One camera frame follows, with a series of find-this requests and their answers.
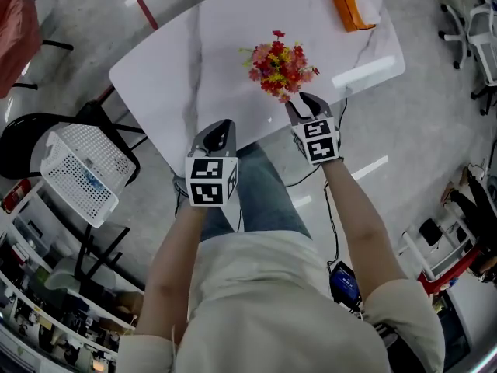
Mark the white cluttered shelf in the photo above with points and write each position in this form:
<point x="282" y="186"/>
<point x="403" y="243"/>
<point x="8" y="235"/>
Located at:
<point x="35" y="286"/>

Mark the red and yellow flower bouquet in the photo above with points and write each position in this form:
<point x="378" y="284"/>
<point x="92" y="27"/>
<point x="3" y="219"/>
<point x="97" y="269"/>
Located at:
<point x="277" y="66"/>

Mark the person's cream shirt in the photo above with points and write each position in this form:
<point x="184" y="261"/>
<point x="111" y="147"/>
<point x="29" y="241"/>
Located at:
<point x="272" y="309"/>

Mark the orange tissue box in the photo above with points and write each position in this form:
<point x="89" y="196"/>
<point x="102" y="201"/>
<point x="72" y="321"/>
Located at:
<point x="349" y="8"/>

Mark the person's right forearm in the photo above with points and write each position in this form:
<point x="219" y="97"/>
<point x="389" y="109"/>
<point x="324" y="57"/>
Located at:
<point x="361" y="224"/>

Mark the person's blue jeans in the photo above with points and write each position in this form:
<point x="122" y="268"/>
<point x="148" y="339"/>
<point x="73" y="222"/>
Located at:
<point x="264" y="196"/>

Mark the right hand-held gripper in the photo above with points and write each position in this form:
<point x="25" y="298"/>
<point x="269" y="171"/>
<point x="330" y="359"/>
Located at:
<point x="316" y="140"/>

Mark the white perforated plastic basket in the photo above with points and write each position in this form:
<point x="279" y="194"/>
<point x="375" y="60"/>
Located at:
<point x="81" y="169"/>

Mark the black device with blue screen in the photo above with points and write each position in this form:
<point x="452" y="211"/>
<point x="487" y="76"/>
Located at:
<point x="345" y="284"/>

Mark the person's left forearm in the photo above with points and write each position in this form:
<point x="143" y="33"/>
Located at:
<point x="171" y="270"/>

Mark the white metal rack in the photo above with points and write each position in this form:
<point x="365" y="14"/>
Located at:
<point x="438" y="247"/>

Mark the white marble table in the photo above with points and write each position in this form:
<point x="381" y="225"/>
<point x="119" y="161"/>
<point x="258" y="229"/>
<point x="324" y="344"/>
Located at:
<point x="163" y="76"/>

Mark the white office chair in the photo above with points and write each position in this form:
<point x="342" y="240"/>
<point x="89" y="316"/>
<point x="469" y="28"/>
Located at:
<point x="477" y="41"/>

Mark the black chair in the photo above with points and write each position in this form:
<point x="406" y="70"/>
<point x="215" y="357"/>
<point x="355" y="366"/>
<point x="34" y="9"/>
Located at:
<point x="27" y="138"/>

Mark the black metal stool frame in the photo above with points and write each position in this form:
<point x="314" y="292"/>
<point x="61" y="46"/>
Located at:
<point x="97" y="251"/>

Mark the red canister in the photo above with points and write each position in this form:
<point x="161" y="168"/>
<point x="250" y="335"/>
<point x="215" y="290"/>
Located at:
<point x="15" y="196"/>

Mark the chair with red cloth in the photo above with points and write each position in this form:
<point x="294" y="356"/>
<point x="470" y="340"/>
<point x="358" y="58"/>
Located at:
<point x="17" y="37"/>

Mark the red plastic stool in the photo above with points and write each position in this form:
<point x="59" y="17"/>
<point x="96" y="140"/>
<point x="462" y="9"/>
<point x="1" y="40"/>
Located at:
<point x="454" y="272"/>

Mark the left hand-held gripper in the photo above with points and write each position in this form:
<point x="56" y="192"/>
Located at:
<point x="209" y="181"/>

